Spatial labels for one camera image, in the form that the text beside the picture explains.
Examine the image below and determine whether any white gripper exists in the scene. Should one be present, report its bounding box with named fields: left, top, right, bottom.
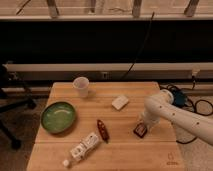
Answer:
left=141, top=111, right=160, bottom=131

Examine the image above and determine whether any dark eraser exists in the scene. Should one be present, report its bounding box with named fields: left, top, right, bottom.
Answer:
left=133, top=122, right=147, bottom=138

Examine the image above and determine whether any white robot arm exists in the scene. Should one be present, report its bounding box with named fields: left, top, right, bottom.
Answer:
left=142, top=89, right=213, bottom=146

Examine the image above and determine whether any white sponge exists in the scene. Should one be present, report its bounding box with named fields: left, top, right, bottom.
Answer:
left=112, top=95, right=129, bottom=110

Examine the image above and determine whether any dark red toy boat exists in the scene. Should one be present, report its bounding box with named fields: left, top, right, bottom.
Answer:
left=97, top=120, right=109, bottom=142

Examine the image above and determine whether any clear plastic cup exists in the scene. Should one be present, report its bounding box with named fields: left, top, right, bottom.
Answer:
left=73, top=77, right=89, bottom=98

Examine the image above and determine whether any green bowl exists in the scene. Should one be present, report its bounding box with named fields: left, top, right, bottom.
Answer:
left=40, top=101, right=76, bottom=134

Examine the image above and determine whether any black office chair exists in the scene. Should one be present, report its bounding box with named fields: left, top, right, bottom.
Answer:
left=0, top=63, right=38, bottom=150

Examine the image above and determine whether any black floor cable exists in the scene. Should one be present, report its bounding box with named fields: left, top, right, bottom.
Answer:
left=159, top=75, right=213, bottom=145

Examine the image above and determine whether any wall power outlet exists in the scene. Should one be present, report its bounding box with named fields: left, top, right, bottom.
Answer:
left=101, top=72, right=109, bottom=80

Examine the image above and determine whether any black hanging cable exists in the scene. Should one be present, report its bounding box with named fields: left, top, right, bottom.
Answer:
left=118, top=11, right=156, bottom=82

